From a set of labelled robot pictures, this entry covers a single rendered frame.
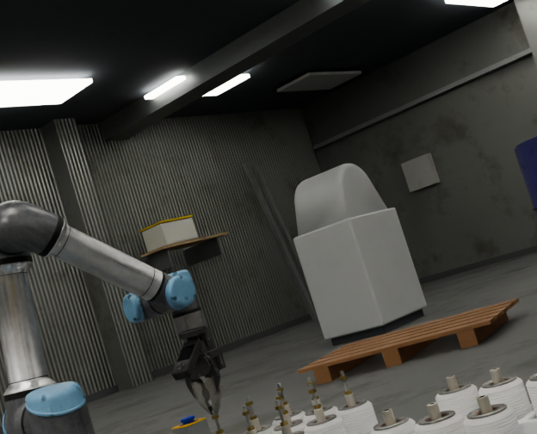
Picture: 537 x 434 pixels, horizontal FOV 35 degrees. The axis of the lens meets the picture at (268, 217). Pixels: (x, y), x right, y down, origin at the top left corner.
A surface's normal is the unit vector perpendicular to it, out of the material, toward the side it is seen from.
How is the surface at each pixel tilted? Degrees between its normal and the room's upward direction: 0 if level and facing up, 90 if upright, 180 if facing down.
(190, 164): 90
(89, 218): 90
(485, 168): 90
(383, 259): 90
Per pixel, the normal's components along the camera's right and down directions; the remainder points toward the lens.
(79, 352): 0.69, -0.28
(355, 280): -0.62, 0.13
